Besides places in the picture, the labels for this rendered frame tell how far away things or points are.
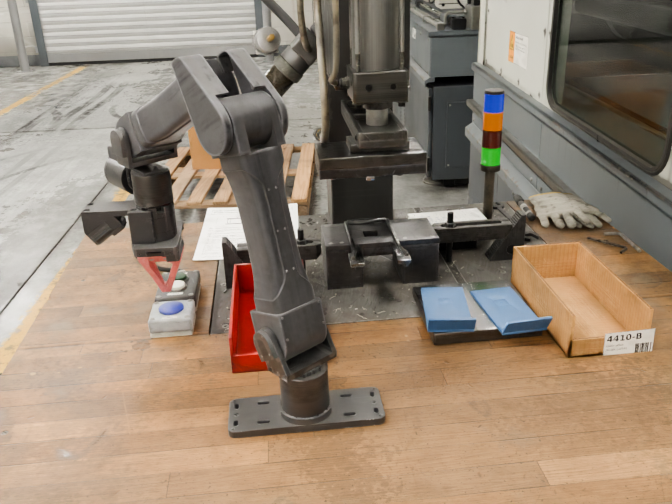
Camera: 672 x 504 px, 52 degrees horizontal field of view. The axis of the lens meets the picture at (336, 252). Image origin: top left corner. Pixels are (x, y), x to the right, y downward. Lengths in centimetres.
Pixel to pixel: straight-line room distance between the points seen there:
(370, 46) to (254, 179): 40
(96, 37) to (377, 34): 973
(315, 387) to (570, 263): 59
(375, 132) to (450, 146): 326
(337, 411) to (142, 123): 47
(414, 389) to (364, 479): 19
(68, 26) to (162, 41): 130
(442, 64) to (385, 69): 315
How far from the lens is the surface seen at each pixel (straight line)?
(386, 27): 113
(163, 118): 95
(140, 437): 94
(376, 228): 126
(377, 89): 113
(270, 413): 92
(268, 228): 82
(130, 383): 104
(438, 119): 434
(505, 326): 105
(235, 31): 1040
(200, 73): 82
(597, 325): 116
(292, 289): 84
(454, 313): 111
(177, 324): 113
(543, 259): 127
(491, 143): 139
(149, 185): 105
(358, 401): 93
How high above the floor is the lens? 146
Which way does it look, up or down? 24 degrees down
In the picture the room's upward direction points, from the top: 2 degrees counter-clockwise
